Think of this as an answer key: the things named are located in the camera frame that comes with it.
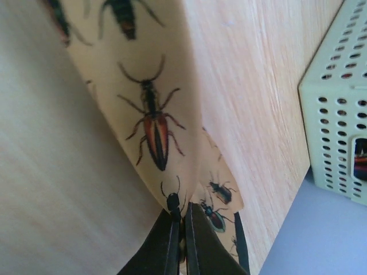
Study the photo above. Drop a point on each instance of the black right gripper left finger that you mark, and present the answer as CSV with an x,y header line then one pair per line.
x,y
159,254

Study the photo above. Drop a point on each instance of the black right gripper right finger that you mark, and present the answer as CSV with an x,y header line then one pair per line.
x,y
204,252

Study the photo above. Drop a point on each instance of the yellow beetle print tie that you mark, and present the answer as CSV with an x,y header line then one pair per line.
x,y
137,61

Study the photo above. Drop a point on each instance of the red navy striped tie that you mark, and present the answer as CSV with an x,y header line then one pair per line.
x,y
359,166

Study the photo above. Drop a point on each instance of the green perforated plastic basket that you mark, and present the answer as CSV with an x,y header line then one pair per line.
x,y
333,100

